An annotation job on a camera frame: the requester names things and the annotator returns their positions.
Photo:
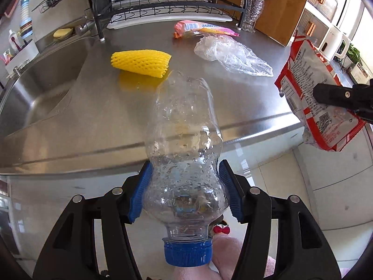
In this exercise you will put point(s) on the yellow foam fruit net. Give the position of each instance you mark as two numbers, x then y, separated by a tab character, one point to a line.
141	63

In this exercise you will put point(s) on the black two-tier dish rack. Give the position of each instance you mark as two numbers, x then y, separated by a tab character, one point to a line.
163	8

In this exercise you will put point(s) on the white storage cabinet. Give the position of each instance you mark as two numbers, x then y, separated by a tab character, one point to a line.
320	8

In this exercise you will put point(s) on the pink snack wrapper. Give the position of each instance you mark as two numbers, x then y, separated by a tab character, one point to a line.
201	29

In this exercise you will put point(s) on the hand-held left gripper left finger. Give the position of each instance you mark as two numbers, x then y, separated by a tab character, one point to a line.
140	198

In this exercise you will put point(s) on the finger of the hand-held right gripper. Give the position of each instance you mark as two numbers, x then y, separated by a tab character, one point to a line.
343	96

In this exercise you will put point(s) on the yellow sponge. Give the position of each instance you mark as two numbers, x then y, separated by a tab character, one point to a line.
63	33

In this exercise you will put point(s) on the clear plastic bag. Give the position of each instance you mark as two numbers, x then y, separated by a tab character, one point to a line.
233	55

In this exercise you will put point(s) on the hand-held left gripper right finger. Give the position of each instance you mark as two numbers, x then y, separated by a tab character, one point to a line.
233	195

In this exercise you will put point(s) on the pink slipper with bow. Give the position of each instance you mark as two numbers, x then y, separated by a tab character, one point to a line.
204	264

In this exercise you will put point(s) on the small printed box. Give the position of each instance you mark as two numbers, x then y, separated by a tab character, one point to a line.
361	73

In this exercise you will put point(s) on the red snack bag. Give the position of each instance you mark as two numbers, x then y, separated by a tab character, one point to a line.
309	64

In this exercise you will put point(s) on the green potted plant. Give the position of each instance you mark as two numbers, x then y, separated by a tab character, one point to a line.
353	53

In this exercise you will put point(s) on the wooden cutting board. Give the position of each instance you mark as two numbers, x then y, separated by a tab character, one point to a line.
279	8

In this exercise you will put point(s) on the white electric kettle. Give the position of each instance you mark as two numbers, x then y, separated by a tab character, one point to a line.
332	42

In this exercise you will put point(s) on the steel sink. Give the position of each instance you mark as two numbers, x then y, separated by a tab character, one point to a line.
35	93

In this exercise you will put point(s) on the clear plastic bottle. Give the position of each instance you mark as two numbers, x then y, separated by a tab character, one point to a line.
186	151

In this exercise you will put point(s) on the crystal glass utensil holder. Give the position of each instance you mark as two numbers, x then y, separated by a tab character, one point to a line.
253	14

